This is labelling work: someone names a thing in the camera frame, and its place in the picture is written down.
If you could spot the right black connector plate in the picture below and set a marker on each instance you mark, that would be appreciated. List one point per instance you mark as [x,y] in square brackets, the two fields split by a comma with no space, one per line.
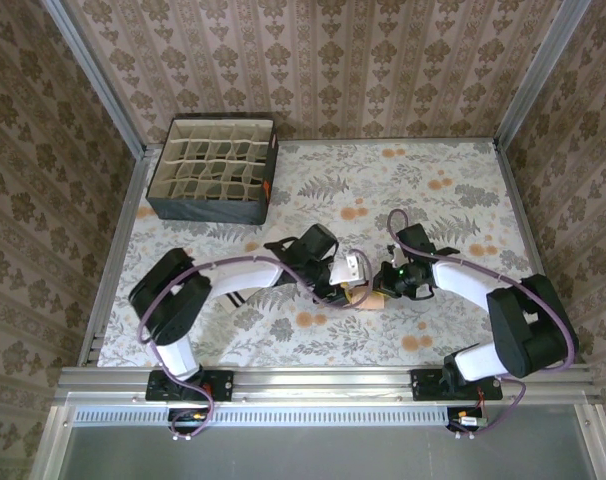
[455,417]

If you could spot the aluminium frame post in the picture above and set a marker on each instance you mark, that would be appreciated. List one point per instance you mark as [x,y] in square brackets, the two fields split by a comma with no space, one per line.
[539,75]
[98,75]

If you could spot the right aluminium side rail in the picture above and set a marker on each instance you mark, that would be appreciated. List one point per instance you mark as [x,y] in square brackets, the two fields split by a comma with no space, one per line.
[533,250]

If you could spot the aluminium frame leg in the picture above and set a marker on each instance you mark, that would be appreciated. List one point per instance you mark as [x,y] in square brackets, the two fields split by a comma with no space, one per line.
[48,445]
[595,445]

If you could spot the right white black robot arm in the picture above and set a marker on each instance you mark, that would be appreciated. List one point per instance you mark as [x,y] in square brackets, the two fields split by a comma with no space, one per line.
[463,280]

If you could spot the left aluminium frame leg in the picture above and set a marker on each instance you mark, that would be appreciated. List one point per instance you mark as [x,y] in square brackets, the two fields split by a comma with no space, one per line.
[48,445]

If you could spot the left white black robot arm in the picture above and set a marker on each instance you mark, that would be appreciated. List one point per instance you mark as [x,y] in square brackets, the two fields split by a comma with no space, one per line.
[243,275]

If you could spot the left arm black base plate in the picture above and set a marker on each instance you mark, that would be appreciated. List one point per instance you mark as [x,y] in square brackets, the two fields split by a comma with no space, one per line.
[223,386]

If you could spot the right aluminium frame post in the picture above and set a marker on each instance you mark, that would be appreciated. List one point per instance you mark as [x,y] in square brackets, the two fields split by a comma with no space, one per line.
[539,75]

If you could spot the left black connector plate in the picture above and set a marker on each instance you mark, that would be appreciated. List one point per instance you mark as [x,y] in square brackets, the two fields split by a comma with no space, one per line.
[180,417]

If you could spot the right aluminium frame leg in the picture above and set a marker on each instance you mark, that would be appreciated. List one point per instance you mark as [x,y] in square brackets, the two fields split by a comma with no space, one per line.
[595,445]

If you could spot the dark fabric divider organizer box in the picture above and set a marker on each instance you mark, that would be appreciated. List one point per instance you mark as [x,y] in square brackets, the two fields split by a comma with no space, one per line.
[208,212]

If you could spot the left aluminium frame post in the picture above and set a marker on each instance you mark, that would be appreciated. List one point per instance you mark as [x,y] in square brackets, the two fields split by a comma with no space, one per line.
[98,75]

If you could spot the floral printed tablecloth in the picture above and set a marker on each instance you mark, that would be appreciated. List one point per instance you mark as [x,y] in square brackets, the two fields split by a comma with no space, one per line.
[383,340]

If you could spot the aluminium mounting rail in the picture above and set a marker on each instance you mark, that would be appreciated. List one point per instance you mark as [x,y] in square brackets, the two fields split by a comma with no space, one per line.
[323,382]

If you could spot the grey metal panel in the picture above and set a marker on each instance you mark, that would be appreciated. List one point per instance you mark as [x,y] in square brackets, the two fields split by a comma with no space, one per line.
[323,455]

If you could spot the aluminium side rail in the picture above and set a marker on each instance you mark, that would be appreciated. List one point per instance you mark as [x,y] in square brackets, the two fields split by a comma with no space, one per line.
[533,250]
[115,250]

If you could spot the left aluminium side rail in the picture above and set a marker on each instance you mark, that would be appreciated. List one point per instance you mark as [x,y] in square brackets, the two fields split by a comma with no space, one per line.
[115,250]

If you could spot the black connector plate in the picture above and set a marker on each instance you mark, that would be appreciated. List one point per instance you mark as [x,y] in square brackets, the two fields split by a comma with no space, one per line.
[180,417]
[455,417]

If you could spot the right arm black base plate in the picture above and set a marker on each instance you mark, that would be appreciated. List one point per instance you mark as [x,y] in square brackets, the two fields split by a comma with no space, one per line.
[425,386]

